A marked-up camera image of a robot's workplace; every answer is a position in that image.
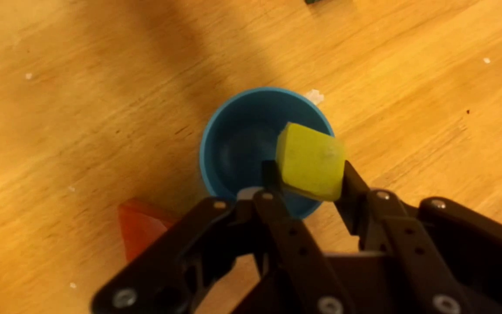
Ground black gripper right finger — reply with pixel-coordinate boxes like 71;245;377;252
337;161;502;314

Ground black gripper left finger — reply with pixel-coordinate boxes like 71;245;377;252
91;161;353;314

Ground yellow cube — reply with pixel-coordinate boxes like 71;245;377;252
274;121;348;203

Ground blue cup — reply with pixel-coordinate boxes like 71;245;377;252
198;86;337;222

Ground white tape piece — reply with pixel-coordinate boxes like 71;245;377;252
306;90;329;109

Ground red triangular block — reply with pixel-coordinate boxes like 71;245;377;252
118;198;179;264

